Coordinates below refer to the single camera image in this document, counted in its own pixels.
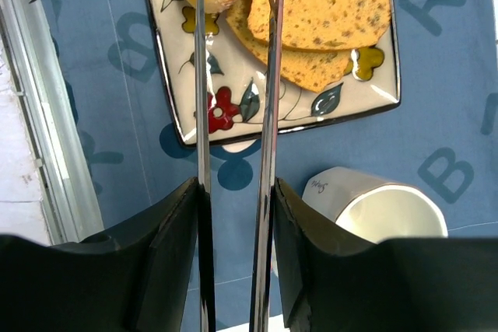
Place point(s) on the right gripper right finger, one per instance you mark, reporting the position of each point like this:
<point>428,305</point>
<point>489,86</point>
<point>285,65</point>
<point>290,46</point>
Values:
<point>332,280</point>

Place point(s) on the blue letter-print placemat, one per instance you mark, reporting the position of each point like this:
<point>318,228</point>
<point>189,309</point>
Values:
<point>442,138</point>

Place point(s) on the square floral ceramic plate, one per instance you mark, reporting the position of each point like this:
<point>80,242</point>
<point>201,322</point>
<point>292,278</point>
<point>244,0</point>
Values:
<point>339,88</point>

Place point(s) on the silver metal tongs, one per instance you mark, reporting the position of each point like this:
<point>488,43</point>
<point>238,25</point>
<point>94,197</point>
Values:
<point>263,234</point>

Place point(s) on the herb bread slice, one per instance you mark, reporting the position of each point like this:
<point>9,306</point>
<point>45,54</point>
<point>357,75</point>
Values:
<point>330,25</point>
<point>307,65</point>

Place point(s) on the white ceramic mug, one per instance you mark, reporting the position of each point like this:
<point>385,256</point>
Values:
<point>373,208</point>

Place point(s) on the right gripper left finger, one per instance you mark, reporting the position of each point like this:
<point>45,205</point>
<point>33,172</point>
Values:
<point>131,277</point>

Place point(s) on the aluminium table frame rail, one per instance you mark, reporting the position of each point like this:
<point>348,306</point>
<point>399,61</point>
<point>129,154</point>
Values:
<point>69,203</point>

